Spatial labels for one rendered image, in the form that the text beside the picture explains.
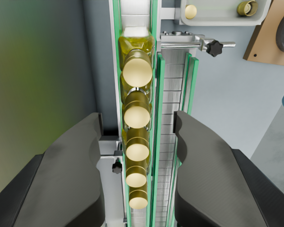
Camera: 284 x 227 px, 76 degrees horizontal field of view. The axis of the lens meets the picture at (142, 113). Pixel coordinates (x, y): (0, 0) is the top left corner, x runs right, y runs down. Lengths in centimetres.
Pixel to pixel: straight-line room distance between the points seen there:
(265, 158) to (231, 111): 155
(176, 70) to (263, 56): 31
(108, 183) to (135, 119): 55
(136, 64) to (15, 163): 16
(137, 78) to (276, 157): 222
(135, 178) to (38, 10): 27
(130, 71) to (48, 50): 13
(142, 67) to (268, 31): 55
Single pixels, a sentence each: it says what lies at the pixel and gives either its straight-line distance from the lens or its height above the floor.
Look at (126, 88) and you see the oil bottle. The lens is 29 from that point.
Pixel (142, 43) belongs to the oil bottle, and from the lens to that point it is 27.
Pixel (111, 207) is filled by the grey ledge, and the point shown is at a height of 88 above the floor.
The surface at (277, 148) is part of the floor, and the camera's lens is 228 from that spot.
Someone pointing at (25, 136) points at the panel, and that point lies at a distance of 23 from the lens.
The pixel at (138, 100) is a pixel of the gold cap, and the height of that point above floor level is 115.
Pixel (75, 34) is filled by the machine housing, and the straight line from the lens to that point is 52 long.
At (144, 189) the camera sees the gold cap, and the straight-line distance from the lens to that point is 35.
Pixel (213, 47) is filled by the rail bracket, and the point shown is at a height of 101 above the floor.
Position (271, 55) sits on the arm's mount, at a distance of 74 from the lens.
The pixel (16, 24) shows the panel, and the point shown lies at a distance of 24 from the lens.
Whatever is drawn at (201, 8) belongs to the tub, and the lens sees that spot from 62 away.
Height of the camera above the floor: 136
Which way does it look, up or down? 60 degrees down
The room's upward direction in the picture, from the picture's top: 176 degrees clockwise
